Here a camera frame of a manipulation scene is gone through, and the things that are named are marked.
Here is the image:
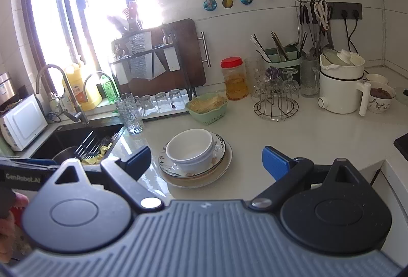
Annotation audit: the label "dark kitchen knife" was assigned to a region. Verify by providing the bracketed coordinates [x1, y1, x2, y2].
[123, 1, 143, 32]

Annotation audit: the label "cream ceramic bowl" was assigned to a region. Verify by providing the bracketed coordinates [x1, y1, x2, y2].
[165, 129, 214, 166]

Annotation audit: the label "tall steel faucet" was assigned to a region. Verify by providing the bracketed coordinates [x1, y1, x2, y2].
[36, 64, 90, 125]

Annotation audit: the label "small steel faucet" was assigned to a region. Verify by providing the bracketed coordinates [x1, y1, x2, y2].
[83, 72, 120, 99]

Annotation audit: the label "brown chopsticks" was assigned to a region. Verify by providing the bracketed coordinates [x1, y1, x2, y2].
[271, 31, 289, 61]

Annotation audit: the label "white countertop appliance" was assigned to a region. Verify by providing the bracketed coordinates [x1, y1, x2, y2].
[0, 94, 48, 152]

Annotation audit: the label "glass pitcher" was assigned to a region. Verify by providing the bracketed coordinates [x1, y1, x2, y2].
[300, 55, 321, 98]

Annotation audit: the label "green plastic basket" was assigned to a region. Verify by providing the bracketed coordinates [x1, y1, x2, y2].
[185, 93, 230, 125]

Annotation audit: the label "utensil hook rail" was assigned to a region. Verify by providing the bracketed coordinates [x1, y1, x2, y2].
[298, 0, 334, 58]

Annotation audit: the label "black dish rack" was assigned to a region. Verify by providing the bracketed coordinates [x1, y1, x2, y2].
[108, 25, 198, 102]

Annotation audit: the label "small white bowl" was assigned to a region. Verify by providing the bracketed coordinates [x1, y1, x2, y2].
[365, 73, 390, 85]

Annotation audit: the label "white chopsticks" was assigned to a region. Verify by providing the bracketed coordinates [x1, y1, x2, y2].
[251, 34, 272, 62]

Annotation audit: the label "scissors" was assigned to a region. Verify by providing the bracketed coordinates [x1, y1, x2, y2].
[314, 0, 331, 31]

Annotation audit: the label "wire glass holder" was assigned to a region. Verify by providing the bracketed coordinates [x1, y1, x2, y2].
[253, 86, 299, 121]

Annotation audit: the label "green dish soap bottle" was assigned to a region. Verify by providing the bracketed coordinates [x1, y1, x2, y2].
[100, 74, 117, 102]

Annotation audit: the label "floral dark-rimmed plate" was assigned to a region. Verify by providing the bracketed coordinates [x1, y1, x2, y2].
[158, 133, 227, 178]

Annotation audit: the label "yellow detergent bottle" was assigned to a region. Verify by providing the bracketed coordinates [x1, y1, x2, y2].
[63, 63, 103, 111]

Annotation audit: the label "black sink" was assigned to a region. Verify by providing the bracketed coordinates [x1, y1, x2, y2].
[30, 123, 127, 166]

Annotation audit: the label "steel pot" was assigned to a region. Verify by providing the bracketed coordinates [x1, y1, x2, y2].
[53, 146, 79, 165]

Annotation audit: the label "white leaf-print plate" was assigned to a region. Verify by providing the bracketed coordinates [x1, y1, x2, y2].
[166, 165, 231, 190]

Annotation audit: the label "white drain tray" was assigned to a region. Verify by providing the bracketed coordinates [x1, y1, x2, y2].
[140, 105, 192, 123]

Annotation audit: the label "white electric pot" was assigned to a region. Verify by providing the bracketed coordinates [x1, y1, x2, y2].
[317, 49, 372, 117]

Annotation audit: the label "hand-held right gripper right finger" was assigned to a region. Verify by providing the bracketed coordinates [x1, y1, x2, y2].
[249, 145, 368, 209]

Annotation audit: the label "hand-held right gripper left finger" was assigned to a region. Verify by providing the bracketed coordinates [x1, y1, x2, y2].
[54, 145, 164, 211]

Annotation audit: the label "green utensil holder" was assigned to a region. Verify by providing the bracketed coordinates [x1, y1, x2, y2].
[263, 47, 302, 74]

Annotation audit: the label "upturned drinking glass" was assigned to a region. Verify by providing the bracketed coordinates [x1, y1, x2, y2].
[155, 92, 171, 114]
[138, 95, 157, 117]
[168, 89, 184, 110]

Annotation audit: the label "white plastic bowl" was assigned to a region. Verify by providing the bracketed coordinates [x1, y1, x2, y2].
[174, 136, 217, 174]

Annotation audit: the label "black power strip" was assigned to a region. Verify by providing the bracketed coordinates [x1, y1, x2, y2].
[327, 2, 363, 21]

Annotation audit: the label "yellow cloth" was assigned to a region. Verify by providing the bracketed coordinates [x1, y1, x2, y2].
[81, 142, 113, 166]

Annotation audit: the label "steel bar handle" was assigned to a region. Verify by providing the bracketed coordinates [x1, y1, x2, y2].
[200, 31, 212, 67]

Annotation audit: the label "red-lidded jar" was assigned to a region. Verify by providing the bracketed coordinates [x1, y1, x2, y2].
[221, 56, 249, 102]

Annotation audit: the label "black stove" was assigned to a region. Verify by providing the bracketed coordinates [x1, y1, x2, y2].
[393, 133, 408, 157]

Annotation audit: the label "steel canister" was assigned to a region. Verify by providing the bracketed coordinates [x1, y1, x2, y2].
[0, 73, 17, 106]

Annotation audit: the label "dried noodles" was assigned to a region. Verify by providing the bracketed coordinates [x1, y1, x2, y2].
[191, 95, 227, 114]

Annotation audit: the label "black sink drain rack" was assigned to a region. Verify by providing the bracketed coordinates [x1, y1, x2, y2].
[75, 130, 112, 160]

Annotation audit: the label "black power cables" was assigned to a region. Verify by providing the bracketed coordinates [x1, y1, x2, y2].
[342, 14, 359, 55]

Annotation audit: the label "tall glass mug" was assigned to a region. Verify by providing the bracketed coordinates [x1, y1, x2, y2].
[114, 93, 144, 135]

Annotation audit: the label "white mug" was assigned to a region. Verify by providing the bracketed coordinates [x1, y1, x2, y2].
[366, 81, 397, 114]

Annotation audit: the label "patterned glass cup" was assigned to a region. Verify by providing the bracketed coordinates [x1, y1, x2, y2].
[281, 68, 300, 99]
[254, 70, 272, 99]
[268, 76, 284, 96]

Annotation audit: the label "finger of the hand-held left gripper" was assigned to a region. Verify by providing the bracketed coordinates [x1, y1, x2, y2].
[0, 158, 63, 170]

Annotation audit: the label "clear glass jar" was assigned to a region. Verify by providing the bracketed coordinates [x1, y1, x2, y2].
[245, 57, 265, 99]

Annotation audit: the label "patterned hanging cloth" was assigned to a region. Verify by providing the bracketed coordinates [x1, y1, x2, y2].
[127, 31, 154, 80]

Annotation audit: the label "person's left hand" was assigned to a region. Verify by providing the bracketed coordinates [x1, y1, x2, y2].
[0, 194, 30, 263]

